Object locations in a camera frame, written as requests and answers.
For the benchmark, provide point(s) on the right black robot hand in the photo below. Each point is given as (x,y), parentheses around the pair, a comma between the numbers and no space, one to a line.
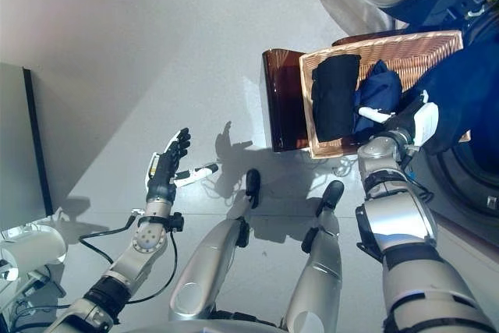
(405,122)

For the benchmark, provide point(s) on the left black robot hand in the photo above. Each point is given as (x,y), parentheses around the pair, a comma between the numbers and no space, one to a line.
(165,165)

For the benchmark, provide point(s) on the navy blue garment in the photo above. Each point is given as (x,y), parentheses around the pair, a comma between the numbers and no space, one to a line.
(380,83)

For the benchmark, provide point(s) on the large black garment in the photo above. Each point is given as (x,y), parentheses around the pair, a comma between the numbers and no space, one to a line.
(448,95)

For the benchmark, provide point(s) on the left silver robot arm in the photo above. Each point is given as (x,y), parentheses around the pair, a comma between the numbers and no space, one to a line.
(148,239)

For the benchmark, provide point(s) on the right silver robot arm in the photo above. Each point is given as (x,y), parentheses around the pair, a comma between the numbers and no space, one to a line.
(397,224)

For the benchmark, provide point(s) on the washing machine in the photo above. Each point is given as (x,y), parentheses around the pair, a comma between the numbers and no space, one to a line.
(468,177)

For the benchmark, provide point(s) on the black rolled garment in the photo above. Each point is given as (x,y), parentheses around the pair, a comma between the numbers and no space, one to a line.
(335,99)

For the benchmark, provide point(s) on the wicker laundry basket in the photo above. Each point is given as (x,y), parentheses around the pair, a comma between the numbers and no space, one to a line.
(409,48)

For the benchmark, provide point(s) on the left silver robot leg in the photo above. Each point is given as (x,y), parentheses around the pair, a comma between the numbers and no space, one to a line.
(202,263)

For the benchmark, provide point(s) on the silver robot leg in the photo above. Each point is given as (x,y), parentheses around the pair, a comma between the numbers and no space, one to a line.
(202,263)
(319,270)

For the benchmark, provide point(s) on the grey cabinet with black edge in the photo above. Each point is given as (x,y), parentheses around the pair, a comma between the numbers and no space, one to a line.
(19,146)

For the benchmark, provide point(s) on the white cylindrical device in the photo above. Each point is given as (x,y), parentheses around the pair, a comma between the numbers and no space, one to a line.
(35,249)

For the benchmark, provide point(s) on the right silver robot leg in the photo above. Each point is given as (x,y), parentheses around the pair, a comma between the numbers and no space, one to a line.
(319,270)

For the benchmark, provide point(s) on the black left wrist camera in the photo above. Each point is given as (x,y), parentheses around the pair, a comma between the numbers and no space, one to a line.
(178,222)

